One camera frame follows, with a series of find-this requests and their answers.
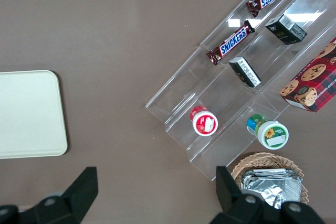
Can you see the green lidded small jar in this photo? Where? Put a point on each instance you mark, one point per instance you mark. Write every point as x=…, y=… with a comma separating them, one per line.
x=273, y=134

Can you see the cream rectangular tray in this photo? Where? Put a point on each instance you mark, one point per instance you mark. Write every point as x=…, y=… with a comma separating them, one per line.
x=29, y=113

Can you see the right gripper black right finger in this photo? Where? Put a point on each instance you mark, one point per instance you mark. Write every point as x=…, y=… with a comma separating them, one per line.
x=231, y=197

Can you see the red tartan cookie box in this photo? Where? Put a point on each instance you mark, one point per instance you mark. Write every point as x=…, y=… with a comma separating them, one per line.
x=312, y=82

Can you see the red lidded small jar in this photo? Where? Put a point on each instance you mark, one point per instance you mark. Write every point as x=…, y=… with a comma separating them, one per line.
x=204, y=124

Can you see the clear acrylic stepped stand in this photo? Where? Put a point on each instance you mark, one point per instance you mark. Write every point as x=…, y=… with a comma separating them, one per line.
x=183, y=90

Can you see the light wicker basket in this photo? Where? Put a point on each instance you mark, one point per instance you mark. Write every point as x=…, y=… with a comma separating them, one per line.
x=262, y=159

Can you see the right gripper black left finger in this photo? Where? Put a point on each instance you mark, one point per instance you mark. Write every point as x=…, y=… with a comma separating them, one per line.
x=76, y=195

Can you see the silver foil container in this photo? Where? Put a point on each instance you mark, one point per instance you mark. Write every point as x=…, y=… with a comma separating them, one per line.
x=270, y=187

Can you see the small dark green box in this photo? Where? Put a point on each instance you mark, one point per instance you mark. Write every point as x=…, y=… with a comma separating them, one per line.
x=244, y=72
x=284, y=31

